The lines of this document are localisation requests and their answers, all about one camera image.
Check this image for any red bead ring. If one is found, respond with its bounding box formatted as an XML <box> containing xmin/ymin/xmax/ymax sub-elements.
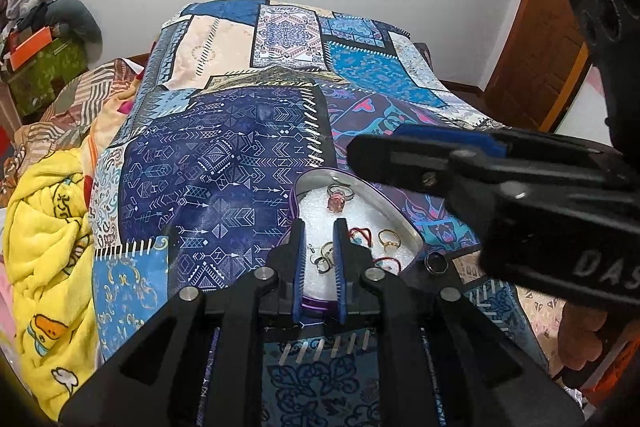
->
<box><xmin>373</xmin><ymin>256</ymin><xmax>404</xmax><ymax>275</ymax></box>
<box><xmin>348</xmin><ymin>225</ymin><xmax>374</xmax><ymax>249</ymax></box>

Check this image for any dark metal ring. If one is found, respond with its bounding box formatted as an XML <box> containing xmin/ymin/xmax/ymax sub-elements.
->
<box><xmin>424</xmin><ymin>250</ymin><xmax>450</xmax><ymax>275</ymax></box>

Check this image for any right hand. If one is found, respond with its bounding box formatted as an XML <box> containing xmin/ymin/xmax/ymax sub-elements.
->
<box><xmin>558</xmin><ymin>303</ymin><xmax>608</xmax><ymax>371</ymax></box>

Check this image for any purple heart-shaped tin box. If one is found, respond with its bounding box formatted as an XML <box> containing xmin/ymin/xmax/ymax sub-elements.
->
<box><xmin>293</xmin><ymin>168</ymin><xmax>425</xmax><ymax>315</ymax></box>

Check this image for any white sliding wardrobe door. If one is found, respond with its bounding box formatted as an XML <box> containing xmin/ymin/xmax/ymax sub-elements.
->
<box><xmin>555</xmin><ymin>66</ymin><xmax>612</xmax><ymax>146</ymax></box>

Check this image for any black chair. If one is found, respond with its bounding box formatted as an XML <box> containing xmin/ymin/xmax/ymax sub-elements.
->
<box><xmin>413</xmin><ymin>42</ymin><xmax>433</xmax><ymax>67</ymax></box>

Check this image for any brown wooden door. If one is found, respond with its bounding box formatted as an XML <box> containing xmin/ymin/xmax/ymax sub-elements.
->
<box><xmin>483</xmin><ymin>0</ymin><xmax>586</xmax><ymax>130</ymax></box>

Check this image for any blue patchwork bedspread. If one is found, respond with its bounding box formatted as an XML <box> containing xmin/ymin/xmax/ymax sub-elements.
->
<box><xmin>90</xmin><ymin>0</ymin><xmax>548</xmax><ymax>426</ymax></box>

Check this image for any orange sleeve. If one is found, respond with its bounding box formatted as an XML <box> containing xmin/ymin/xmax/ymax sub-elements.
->
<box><xmin>580</xmin><ymin>340</ymin><xmax>640</xmax><ymax>407</ymax></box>

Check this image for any yellow cartoon blanket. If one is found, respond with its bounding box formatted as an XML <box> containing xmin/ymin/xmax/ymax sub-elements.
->
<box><xmin>2</xmin><ymin>148</ymin><xmax>98</xmax><ymax>419</ymax></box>

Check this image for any striped brown quilt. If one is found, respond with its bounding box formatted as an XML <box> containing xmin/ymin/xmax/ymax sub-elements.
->
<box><xmin>1</xmin><ymin>58</ymin><xmax>143</xmax><ymax>206</ymax></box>

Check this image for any green patterned box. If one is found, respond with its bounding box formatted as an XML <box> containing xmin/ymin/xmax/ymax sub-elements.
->
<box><xmin>6</xmin><ymin>38</ymin><xmax>88</xmax><ymax>118</ymax></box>

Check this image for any dark grey pillow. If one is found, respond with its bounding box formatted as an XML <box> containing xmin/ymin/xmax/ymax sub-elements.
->
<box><xmin>44</xmin><ymin>0</ymin><xmax>103</xmax><ymax>63</ymax></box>

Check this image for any orange box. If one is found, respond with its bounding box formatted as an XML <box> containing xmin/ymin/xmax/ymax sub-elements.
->
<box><xmin>10</xmin><ymin>26</ymin><xmax>52</xmax><ymax>70</ymax></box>

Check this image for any silver ring in tin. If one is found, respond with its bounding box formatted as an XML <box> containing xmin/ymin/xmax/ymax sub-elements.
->
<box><xmin>308</xmin><ymin>241</ymin><xmax>335</xmax><ymax>275</ymax></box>

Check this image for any pink stone ring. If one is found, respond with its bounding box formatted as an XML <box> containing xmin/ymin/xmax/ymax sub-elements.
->
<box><xmin>326</xmin><ymin>182</ymin><xmax>356</xmax><ymax>212</ymax></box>

